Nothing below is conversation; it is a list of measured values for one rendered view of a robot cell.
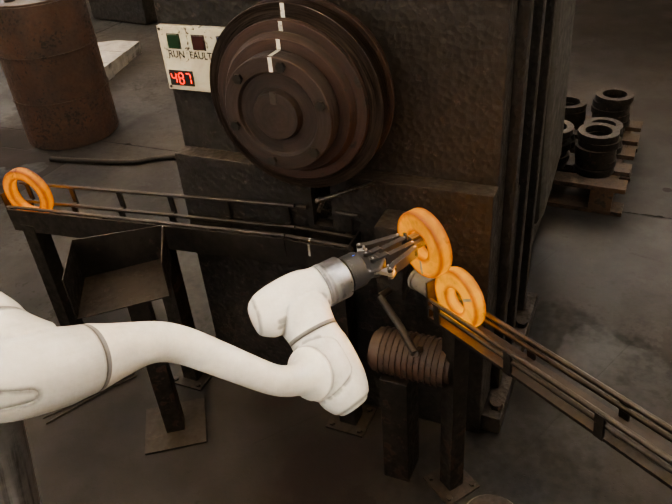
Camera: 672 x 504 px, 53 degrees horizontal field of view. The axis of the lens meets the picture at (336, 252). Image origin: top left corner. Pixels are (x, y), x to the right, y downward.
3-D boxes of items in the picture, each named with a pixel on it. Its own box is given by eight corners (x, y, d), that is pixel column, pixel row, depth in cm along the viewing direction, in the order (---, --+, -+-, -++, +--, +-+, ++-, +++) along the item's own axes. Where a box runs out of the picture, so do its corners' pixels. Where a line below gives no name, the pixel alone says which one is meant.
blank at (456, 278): (458, 325, 171) (447, 330, 170) (437, 267, 170) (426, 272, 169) (495, 326, 157) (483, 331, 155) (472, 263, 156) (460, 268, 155)
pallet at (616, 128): (380, 180, 362) (377, 101, 338) (430, 120, 422) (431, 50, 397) (620, 217, 315) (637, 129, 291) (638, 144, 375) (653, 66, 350)
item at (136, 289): (131, 412, 236) (70, 239, 196) (207, 397, 239) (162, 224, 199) (128, 459, 219) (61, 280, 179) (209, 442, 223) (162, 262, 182)
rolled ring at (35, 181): (41, 178, 223) (47, 173, 226) (-4, 165, 228) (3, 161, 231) (52, 224, 234) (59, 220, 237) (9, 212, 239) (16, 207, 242)
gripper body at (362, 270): (335, 280, 144) (371, 262, 148) (357, 299, 138) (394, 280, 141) (331, 251, 140) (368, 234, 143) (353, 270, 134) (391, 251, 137)
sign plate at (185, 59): (173, 86, 197) (160, 23, 187) (251, 93, 187) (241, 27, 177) (169, 89, 195) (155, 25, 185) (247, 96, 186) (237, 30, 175)
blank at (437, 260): (404, 198, 151) (392, 204, 149) (449, 219, 138) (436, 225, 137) (413, 258, 158) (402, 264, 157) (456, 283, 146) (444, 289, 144)
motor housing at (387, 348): (387, 444, 217) (381, 314, 187) (455, 463, 209) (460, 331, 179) (373, 476, 207) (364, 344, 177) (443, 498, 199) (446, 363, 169)
